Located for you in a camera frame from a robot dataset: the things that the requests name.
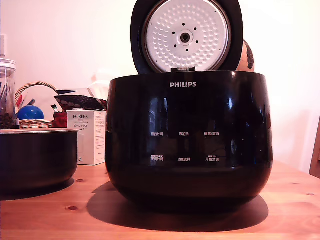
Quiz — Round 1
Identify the black metallic pot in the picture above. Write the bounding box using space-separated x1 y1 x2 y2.
0 128 80 191

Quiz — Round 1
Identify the white crumpled bag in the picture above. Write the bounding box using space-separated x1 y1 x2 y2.
87 70 114 97

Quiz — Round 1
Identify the black rice cooker lid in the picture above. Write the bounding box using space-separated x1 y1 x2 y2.
130 0 245 75

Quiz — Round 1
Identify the white Porlex box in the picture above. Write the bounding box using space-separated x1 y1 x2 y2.
65 109 108 166

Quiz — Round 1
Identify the woven wicker basket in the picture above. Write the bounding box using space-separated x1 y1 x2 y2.
14 80 60 130

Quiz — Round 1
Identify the black Philips rice cooker body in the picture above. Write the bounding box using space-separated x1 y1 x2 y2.
104 70 274 204

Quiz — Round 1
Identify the brown patterned round vase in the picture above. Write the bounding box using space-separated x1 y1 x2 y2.
235 38 256 74

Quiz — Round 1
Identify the dark dotted patterned cloth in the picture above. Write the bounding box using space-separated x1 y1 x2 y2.
53 88 109 111

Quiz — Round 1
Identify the blue ball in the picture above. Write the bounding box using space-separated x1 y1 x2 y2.
17 105 45 121

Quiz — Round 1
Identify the clear glass jar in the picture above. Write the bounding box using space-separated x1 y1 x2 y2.
0 57 18 130

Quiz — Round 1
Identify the red fabric item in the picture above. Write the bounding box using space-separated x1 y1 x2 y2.
51 111 69 129

